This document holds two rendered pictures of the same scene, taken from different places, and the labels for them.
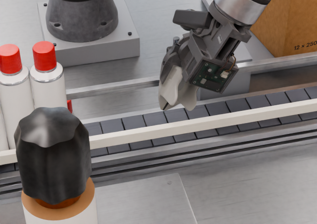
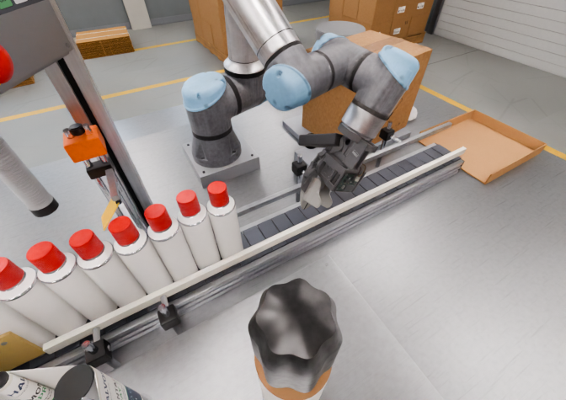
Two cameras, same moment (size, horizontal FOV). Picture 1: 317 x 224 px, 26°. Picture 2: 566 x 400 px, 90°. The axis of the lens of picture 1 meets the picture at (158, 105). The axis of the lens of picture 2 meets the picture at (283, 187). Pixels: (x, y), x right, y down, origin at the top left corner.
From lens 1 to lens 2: 0.56 m
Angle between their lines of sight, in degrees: 12
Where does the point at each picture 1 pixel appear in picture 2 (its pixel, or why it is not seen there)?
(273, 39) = not seen: hidden behind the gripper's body
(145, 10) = (252, 136)
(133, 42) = (255, 160)
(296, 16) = not seen: hidden behind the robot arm
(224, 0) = (357, 122)
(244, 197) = (371, 257)
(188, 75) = (333, 185)
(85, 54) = (226, 174)
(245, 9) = (374, 127)
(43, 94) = (221, 224)
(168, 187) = (328, 269)
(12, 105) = (197, 239)
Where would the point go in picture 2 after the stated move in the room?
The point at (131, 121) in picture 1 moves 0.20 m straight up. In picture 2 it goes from (279, 220) to (277, 155)
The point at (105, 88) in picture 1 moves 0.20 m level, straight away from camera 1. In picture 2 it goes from (261, 203) to (237, 152)
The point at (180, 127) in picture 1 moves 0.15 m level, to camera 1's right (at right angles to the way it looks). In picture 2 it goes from (319, 219) to (378, 205)
